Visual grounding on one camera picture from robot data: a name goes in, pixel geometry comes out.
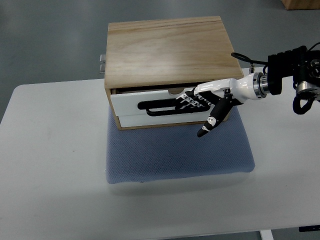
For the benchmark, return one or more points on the white drawer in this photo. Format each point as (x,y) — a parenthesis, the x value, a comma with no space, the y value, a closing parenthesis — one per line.
(136,97)
(130,116)

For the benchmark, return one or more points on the black table control panel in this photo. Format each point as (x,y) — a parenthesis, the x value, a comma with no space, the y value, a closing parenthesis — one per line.
(310,228)

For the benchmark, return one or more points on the wooden box corner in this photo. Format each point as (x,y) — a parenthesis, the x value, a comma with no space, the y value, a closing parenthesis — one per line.
(301,4)

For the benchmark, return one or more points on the silver metal clamp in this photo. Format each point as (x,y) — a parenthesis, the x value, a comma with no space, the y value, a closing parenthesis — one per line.
(102,60)

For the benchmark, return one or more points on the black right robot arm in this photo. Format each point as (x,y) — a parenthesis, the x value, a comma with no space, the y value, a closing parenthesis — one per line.
(302,63)

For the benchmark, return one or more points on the wooden drawer cabinet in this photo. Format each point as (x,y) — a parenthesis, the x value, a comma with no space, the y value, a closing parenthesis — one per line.
(167,54)

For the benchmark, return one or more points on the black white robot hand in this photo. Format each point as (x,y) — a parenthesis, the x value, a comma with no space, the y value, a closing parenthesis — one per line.
(220,95)

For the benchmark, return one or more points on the white table leg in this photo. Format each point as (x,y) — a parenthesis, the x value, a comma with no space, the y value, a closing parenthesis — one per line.
(266,234)

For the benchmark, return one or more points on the black drawer handle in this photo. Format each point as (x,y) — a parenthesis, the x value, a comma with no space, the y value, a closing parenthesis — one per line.
(166,107)

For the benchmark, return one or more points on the blue mesh cushion mat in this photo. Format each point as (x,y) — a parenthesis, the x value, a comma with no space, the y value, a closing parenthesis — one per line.
(175,152)

